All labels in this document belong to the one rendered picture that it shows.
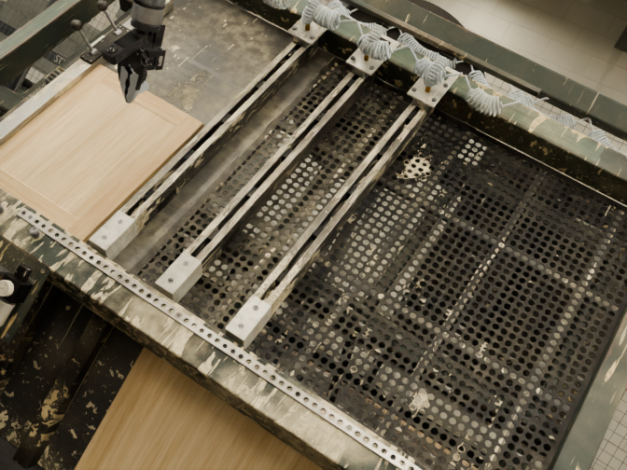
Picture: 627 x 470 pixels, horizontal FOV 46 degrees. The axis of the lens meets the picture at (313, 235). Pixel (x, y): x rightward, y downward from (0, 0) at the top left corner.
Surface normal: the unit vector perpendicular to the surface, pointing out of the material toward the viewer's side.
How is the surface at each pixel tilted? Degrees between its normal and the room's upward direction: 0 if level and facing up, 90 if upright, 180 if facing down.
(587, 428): 57
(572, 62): 90
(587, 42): 90
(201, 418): 90
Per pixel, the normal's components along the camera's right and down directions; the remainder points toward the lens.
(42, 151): 0.07, -0.54
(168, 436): -0.24, -0.08
